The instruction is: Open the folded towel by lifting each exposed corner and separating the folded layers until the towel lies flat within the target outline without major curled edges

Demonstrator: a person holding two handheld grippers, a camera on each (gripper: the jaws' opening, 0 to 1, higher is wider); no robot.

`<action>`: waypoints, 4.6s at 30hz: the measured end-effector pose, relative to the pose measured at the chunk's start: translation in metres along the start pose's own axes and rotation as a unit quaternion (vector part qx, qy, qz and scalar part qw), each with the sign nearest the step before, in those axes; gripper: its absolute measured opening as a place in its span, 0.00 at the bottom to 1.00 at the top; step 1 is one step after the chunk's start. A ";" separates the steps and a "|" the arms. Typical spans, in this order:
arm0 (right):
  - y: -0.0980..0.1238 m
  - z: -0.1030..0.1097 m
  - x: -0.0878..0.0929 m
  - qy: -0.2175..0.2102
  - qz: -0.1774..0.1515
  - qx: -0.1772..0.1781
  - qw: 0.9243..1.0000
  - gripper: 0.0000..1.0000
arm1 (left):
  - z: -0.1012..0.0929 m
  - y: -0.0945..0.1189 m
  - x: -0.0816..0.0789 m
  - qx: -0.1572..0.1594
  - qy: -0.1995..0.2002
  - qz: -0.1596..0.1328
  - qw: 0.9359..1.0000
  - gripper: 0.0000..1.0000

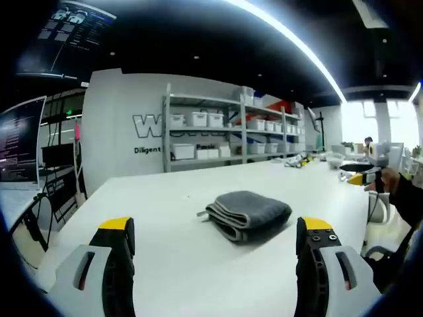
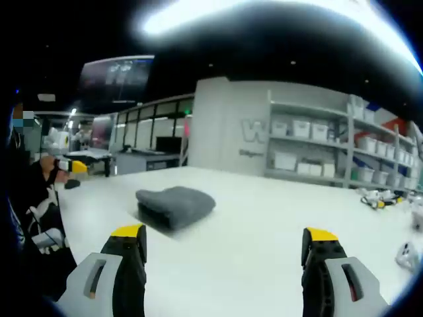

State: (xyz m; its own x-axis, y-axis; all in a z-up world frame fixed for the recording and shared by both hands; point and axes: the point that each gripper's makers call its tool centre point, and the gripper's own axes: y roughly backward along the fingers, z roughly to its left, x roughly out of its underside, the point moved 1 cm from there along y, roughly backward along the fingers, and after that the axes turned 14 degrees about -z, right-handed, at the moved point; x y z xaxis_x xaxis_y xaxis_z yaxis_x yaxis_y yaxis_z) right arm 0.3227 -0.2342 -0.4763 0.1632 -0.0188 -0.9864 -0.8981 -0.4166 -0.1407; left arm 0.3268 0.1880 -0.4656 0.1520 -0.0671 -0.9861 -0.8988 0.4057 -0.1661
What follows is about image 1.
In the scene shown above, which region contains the grey towel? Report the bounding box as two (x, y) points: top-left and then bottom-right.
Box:
(197, 190), (293, 246)

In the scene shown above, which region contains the person's right hand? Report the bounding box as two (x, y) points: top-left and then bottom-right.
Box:
(363, 166), (403, 199)

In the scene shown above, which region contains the white desktop monitor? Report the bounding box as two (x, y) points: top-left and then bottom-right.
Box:
(391, 141), (406, 172)

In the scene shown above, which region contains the clear plastic bag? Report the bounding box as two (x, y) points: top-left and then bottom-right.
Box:
(325, 153), (346, 169)

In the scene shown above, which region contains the white office chair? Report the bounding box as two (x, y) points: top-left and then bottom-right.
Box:
(362, 191), (397, 262)

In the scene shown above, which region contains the monitor on black stand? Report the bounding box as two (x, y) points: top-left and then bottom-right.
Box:
(307, 106), (327, 151)

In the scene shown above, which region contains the white side desk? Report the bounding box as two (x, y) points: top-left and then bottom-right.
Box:
(0, 184), (50, 265)

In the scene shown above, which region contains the dark low cabinet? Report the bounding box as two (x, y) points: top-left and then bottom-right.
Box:
(42, 164), (87, 229)

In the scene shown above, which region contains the ceiling light strip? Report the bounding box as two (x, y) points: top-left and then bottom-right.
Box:
(231, 0), (346, 102)

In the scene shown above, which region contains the computer monitor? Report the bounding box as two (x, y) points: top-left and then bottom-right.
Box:
(0, 95), (47, 192)

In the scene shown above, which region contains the row of white storage boxes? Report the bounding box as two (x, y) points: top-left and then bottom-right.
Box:
(170, 86), (305, 160)

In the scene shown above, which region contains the grey metal shelf rack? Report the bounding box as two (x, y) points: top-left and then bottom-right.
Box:
(161, 83), (307, 173)

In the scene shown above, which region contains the large dark display screen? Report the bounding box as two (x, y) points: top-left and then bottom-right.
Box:
(15, 0), (117, 80)

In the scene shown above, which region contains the white cable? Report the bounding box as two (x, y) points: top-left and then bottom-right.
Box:
(73, 138), (84, 199)

